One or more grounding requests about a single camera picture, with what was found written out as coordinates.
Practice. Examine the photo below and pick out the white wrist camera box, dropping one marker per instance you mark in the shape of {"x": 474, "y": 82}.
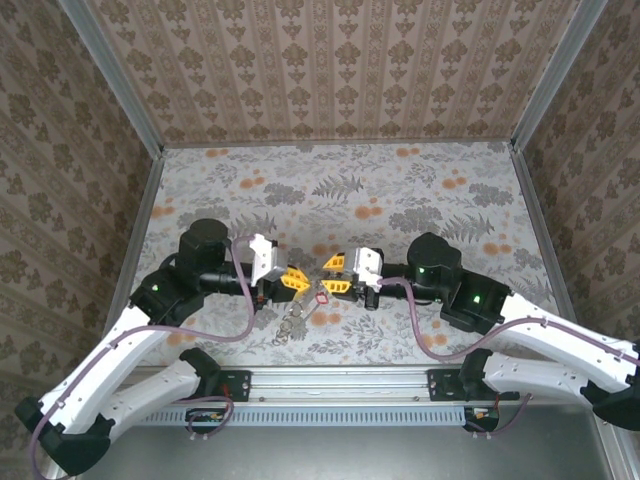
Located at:
{"x": 265, "y": 257}
{"x": 367, "y": 265}

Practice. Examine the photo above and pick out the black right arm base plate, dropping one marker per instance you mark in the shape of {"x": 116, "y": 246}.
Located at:
{"x": 442, "y": 385}

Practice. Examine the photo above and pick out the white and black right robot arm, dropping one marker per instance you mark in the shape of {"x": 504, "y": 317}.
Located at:
{"x": 560, "y": 340}

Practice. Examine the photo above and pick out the aluminium mounting rail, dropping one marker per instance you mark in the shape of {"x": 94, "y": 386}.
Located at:
{"x": 340, "y": 382}

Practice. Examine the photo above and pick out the aluminium table side rail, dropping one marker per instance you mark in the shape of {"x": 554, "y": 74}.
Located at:
{"x": 145, "y": 210}
{"x": 530, "y": 210}

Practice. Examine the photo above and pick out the red key tag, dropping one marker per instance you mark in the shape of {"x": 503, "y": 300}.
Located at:
{"x": 320, "y": 299}

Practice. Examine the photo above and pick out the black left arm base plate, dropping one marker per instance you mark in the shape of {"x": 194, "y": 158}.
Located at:
{"x": 235, "y": 385}

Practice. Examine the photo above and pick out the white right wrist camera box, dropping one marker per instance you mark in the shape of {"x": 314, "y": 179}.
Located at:
{"x": 367, "y": 265}

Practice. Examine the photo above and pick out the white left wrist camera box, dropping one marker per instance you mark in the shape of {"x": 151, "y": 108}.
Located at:
{"x": 265, "y": 257}

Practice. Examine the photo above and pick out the steel sheet panel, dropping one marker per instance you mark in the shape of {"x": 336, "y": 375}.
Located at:
{"x": 340, "y": 455}

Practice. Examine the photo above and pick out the floral printed table cover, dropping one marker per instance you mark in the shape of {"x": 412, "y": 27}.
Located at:
{"x": 300, "y": 175}

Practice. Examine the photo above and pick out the aluminium frame post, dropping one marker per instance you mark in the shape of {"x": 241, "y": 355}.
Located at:
{"x": 115, "y": 85}
{"x": 555, "y": 80}

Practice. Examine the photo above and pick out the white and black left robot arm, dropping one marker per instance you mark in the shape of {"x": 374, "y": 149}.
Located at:
{"x": 100, "y": 380}

